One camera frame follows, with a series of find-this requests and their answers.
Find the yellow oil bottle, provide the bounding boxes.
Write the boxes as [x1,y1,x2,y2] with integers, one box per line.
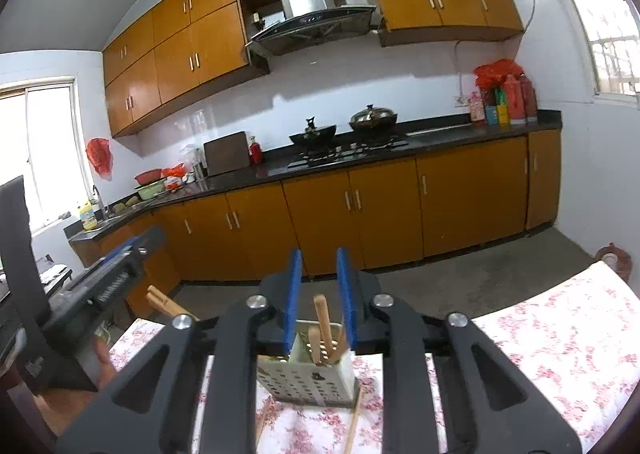
[77,201,99,231]

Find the red floral tablecloth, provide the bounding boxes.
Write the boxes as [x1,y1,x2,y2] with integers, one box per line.
[107,264,640,454]

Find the sliding window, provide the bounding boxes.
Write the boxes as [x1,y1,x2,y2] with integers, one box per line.
[0,78,94,237]

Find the hanging red plastic bag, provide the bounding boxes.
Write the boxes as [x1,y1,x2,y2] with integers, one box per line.
[85,137,115,180]

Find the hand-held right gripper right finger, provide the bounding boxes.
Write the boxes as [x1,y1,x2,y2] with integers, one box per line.
[336,247,583,454]

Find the brown kitchen cabinets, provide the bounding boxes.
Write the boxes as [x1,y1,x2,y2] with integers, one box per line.
[102,0,525,137]
[70,130,562,319]

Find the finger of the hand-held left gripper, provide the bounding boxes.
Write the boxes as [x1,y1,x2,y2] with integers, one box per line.
[42,226,166,329]

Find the black wok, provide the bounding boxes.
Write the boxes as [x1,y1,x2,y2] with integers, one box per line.
[289,116,338,148]

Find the person's left hand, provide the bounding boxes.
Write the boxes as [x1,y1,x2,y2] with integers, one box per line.
[92,338,120,390]

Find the brown upper kitchen cabinets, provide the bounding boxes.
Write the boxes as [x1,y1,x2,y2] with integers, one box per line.
[102,0,525,137]

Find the black kitchen countertop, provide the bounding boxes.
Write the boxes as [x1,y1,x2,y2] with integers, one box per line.
[65,110,563,241]

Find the steel range hood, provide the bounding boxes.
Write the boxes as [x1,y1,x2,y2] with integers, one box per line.
[245,0,379,57]

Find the green basin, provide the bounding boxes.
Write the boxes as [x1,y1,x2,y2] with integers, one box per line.
[137,181,167,201]

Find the orange plastic bag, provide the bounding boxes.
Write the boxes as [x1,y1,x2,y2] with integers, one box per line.
[162,164,186,193]

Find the brown lower kitchen cabinets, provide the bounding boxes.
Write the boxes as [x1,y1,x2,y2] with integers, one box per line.
[70,130,562,319]

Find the barred window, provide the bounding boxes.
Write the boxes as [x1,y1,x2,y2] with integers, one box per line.
[540,0,640,98]

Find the grey perforated utensil holder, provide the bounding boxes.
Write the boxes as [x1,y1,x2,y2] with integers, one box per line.
[256,319,362,409]

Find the clear glass container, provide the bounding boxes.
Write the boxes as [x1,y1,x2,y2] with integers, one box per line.
[182,145,207,183]

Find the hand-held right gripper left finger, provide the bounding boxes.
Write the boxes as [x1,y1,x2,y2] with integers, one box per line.
[55,249,304,454]

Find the tall red bottle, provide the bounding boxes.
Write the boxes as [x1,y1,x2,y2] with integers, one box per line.
[522,76,539,123]
[504,75,525,125]

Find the black gas stove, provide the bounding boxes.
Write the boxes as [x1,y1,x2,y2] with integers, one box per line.
[287,133,410,169]

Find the dark wooden cutting board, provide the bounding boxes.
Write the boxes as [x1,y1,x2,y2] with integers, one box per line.
[203,131,251,177]

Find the dark pan with lid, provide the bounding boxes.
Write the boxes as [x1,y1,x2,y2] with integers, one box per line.
[349,104,399,133]

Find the brown clay pot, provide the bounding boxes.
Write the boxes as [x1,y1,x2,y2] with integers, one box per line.
[594,242,634,281]

